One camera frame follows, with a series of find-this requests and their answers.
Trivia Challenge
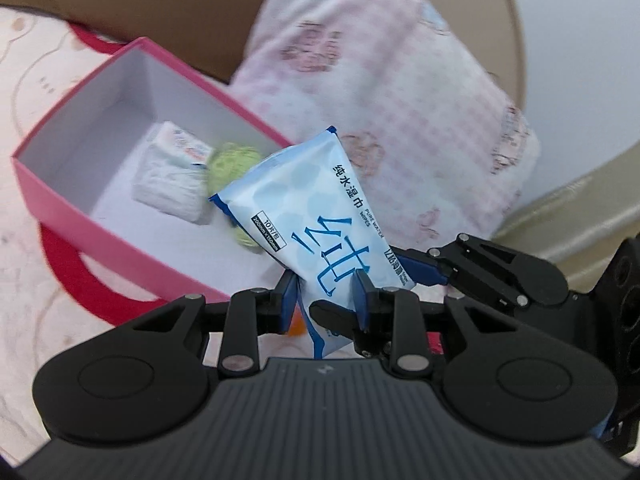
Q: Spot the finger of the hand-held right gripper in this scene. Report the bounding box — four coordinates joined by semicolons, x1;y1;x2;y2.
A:
309;299;396;357
389;232;571;309

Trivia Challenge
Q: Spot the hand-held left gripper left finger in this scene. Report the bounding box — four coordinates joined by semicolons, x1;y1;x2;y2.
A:
127;270;301;378

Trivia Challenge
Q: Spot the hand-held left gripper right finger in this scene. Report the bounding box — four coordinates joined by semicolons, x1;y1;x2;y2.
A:
351;269;518;378

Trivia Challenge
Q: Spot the blue wet wipes packet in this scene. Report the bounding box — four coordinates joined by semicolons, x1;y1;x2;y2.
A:
207;126;418;361

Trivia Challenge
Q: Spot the green yarn ball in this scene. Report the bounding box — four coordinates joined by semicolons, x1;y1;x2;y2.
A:
205;142;265;252

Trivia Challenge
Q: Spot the clear floss pick box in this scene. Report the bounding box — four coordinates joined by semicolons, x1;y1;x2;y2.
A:
132;142;213;223

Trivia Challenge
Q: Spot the pink cardboard box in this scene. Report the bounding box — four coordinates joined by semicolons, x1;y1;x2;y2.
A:
12;36;301;306

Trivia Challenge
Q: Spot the gold curtain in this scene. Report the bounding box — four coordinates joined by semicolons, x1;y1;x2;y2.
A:
492;145;640;296

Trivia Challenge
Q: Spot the pink checked pillow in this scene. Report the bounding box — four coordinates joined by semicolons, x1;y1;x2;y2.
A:
230;0;543;251

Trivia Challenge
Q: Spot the beige bed headboard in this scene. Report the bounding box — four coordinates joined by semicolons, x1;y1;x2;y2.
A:
395;0;528;111

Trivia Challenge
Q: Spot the brown pillow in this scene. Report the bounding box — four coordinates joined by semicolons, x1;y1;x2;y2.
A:
0;0;273;86

